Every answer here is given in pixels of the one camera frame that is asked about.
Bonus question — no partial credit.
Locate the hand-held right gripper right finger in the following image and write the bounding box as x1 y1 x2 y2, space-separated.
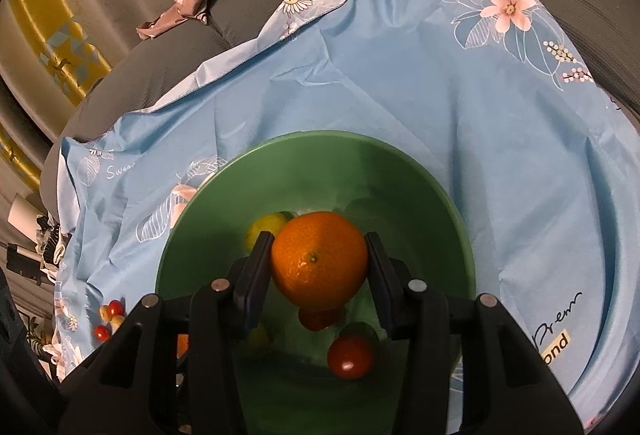
364 231 583 435

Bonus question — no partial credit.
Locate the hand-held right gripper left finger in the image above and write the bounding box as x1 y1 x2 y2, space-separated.
59 231 277 435

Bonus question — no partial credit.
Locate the green oval tomato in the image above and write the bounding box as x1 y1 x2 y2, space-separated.
340 321 381 347

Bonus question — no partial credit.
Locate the large orange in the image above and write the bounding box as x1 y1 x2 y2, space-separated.
270 211 370 311

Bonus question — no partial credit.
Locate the green bowl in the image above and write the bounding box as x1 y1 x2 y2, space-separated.
154 130 476 435

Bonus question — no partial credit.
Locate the blue floral bed sheet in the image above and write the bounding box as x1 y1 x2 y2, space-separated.
52 0 640 435

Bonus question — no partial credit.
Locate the pile of clothes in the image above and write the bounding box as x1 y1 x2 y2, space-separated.
35 212 68 266

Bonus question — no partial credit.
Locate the potted plant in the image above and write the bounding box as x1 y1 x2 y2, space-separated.
20 315 56 356

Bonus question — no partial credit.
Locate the grey bed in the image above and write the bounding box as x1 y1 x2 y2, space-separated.
40 0 640 221

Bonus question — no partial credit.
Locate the white box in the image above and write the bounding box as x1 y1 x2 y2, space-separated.
7 194 46 233

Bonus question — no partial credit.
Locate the yellow patterned curtain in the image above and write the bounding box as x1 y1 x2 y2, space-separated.
0 0 113 181

